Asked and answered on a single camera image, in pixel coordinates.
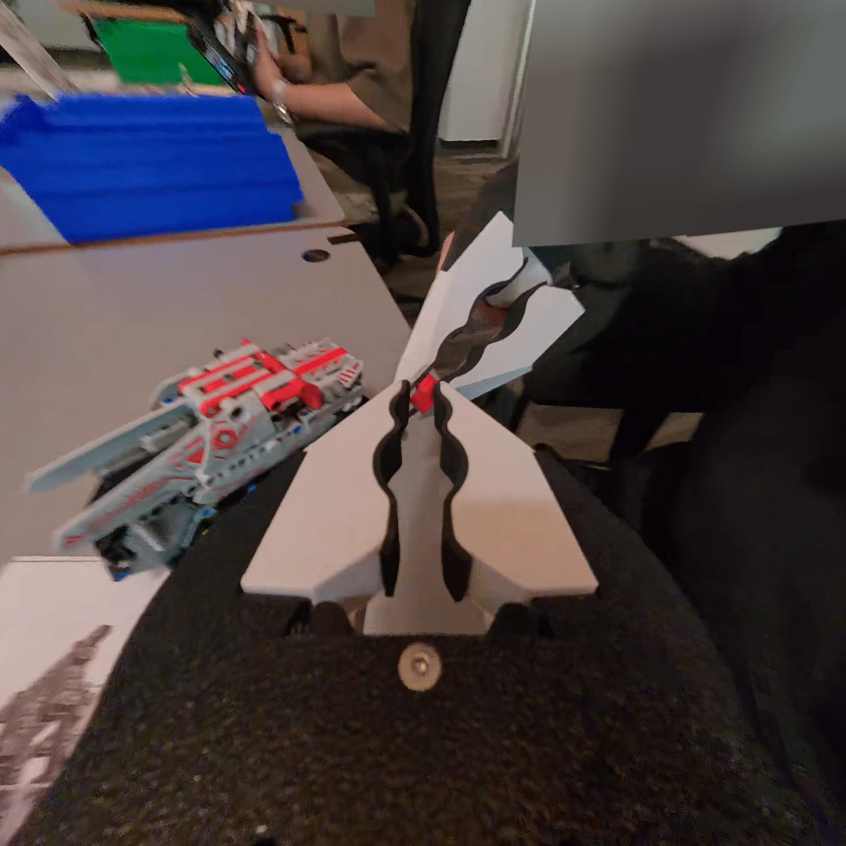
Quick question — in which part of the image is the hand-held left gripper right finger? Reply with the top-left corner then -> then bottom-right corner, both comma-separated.
431,381 -> 600,634

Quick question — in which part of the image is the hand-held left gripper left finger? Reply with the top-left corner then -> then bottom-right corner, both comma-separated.
240,378 -> 413,634

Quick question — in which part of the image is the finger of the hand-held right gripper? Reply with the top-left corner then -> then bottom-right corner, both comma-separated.
395,210 -> 531,391
443,284 -> 587,401

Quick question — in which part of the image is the grey red toy brick vehicle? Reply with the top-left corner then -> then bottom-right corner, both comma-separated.
25,337 -> 367,583

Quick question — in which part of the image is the another person's forearm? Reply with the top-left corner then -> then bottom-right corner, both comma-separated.
281,78 -> 399,131

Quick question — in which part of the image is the white instruction booklet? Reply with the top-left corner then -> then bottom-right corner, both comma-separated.
0,558 -> 169,846

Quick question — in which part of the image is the large blue storage bin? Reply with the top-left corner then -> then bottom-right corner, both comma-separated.
0,93 -> 305,245

